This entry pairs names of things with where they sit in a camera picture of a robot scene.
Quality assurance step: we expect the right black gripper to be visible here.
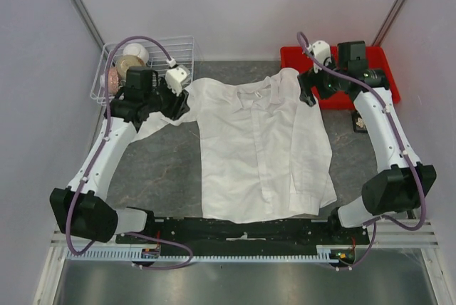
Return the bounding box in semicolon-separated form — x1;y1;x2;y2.
297;54;347;107

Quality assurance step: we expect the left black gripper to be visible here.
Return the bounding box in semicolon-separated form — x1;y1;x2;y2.
145;76;190;121

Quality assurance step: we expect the white button shirt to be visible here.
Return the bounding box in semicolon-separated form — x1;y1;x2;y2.
133;67;338;224

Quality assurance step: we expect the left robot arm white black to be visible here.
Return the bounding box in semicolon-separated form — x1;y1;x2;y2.
50;65;190;243

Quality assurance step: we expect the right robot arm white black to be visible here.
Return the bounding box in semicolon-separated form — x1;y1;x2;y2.
297;32;437;244

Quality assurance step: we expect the black brooch box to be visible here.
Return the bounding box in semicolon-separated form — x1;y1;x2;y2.
351;110;368;133

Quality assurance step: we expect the flower brooch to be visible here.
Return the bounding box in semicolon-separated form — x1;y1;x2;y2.
356;117;366;129

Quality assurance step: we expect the red plastic bin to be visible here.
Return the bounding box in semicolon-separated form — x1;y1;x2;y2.
279;46;401;110

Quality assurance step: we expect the beige ceramic bowl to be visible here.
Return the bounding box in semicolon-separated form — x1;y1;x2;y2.
115;55;144;79

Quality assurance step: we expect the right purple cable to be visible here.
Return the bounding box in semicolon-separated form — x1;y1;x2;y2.
296;31;430;271

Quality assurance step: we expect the purple cable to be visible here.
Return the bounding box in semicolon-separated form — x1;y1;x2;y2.
66;35;195;270
296;31;430;271

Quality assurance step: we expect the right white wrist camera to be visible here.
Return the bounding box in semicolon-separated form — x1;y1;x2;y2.
304;41;333;70

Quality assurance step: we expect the white wire dish rack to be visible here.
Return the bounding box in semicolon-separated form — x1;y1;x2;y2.
90;36;195;106

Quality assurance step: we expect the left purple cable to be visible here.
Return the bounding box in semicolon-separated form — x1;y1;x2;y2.
66;35;195;270

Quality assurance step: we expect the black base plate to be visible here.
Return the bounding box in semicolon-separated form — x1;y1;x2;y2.
115;217;370;262

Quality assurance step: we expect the light blue cable duct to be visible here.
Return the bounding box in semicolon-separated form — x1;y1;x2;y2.
66;247;356;263

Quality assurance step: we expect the aluminium frame rail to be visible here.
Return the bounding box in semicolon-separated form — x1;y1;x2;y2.
49;217;441;249

